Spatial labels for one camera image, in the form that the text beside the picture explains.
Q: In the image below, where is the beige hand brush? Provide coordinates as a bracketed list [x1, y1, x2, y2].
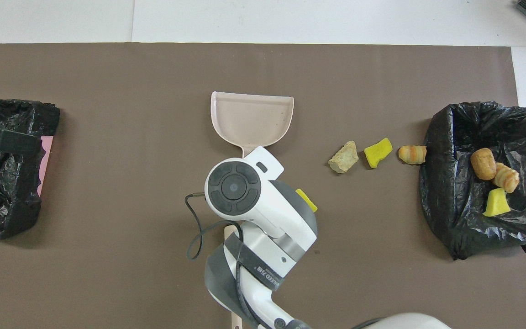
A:
[223, 224, 242, 329]

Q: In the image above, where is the beige plastic dustpan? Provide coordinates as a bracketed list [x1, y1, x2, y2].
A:
[210, 91, 295, 159]

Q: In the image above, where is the beige bread chunk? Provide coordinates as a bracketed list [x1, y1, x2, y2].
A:
[328, 141, 359, 174]

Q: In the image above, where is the golden mini croissant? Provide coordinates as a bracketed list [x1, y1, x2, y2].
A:
[493, 163, 520, 194]
[398, 145, 427, 165]

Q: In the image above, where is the brown bread roll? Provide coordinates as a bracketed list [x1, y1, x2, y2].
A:
[470, 148, 497, 180]

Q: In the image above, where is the pink plastic bin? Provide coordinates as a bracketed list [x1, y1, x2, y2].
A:
[37, 136, 54, 196]

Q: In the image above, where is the brown table mat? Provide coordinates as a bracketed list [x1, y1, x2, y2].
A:
[0, 42, 526, 329]

